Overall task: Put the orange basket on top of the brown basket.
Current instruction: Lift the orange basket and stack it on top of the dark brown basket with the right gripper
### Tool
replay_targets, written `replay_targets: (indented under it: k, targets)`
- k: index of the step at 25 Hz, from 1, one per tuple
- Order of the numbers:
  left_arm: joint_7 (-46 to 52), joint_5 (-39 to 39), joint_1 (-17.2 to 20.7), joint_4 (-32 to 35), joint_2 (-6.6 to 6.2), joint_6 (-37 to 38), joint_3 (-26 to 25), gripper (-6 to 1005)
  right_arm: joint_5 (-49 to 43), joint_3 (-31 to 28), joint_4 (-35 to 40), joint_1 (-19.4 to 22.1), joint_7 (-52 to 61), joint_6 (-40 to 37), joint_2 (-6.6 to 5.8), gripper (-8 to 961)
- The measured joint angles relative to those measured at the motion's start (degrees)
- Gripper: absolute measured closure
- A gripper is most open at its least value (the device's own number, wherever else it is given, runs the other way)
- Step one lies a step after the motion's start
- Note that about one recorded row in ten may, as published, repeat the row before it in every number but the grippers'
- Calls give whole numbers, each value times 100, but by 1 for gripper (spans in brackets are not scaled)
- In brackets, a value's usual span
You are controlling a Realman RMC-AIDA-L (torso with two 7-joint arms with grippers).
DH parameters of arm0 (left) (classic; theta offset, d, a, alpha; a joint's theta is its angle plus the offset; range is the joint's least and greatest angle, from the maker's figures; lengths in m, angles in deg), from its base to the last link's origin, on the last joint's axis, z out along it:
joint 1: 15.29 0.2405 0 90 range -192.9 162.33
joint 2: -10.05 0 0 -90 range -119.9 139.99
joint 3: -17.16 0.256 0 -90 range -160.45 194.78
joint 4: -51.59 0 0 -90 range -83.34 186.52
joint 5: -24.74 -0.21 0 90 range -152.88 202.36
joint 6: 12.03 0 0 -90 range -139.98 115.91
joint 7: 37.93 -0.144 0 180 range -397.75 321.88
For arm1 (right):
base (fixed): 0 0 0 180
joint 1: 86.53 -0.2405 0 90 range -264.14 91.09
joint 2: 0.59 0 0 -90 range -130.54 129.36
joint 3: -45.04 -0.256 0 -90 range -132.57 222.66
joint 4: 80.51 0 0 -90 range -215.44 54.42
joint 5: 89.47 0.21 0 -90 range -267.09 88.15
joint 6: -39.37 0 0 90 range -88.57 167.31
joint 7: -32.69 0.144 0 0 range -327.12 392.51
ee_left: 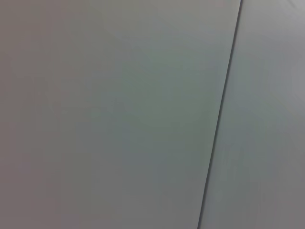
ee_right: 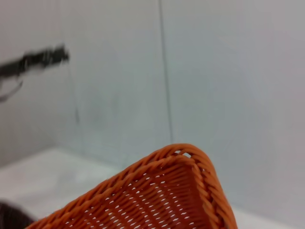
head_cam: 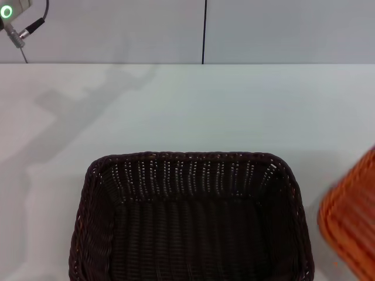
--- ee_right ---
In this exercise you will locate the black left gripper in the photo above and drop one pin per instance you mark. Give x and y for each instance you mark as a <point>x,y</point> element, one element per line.
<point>35,59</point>

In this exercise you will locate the orange wicker basket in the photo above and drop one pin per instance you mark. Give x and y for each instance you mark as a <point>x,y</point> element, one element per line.
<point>155,202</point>

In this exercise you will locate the dark brown wicker basket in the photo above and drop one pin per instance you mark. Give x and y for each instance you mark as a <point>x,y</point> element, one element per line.
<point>9,217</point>

